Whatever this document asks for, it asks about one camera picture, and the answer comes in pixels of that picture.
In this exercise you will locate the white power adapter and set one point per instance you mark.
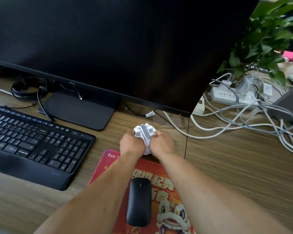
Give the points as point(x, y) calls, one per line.
point(267, 90)

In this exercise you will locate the black monitor stand base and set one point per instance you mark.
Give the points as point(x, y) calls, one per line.
point(80, 109)

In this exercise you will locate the white folding gadget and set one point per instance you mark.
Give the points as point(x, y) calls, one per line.
point(144, 135)

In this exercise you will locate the black computer monitor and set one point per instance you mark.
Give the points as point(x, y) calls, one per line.
point(117, 46)

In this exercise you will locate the person's right forearm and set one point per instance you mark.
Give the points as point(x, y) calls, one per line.
point(210, 199)

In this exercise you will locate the red printed mouse pad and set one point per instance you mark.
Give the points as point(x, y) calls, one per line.
point(158, 192)

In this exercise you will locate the black keyboard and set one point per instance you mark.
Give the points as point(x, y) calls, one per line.
point(31, 143)

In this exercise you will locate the white power strip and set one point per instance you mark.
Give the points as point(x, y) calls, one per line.
point(224, 95)

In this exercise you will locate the grey box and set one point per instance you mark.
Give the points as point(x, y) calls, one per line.
point(289, 102)

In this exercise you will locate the person's left fingers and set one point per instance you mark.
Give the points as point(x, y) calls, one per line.
point(131, 134)

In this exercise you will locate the person's left hand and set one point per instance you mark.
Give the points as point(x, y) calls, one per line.
point(129, 144)

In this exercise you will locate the person's right fingers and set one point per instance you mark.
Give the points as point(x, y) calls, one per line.
point(157, 135)

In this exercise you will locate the person's left forearm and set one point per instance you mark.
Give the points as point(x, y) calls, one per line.
point(92, 197)

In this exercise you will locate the black computer mouse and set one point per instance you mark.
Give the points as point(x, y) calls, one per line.
point(139, 202)

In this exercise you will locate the green leafy potted plant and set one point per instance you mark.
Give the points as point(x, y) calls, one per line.
point(266, 38)

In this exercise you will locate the beige power strip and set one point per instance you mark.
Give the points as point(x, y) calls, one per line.
point(199, 107)

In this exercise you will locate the person's right hand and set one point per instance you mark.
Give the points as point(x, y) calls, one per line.
point(164, 144)

